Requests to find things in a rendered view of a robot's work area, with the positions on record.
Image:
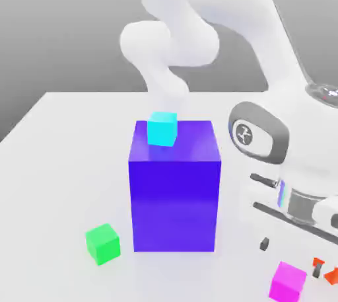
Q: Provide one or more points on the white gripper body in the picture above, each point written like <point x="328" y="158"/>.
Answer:
<point x="295" y="228"/>

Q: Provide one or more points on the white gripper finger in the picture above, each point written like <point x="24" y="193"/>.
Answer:
<point x="317" y="270"/>
<point x="264" y="244"/>

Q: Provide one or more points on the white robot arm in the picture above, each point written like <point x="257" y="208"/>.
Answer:
<point x="184" y="16"/>

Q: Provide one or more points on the small orange cube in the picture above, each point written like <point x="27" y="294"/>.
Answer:
<point x="332" y="277"/>

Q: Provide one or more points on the small magenta cube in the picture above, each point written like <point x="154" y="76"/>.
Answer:
<point x="287" y="282"/>

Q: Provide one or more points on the small cyan cube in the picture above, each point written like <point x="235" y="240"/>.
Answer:
<point x="161" y="130"/>

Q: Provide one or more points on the small green cube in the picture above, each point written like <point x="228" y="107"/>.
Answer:
<point x="103" y="245"/>

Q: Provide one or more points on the large purple box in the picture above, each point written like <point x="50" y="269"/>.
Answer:
<point x="174" y="201"/>

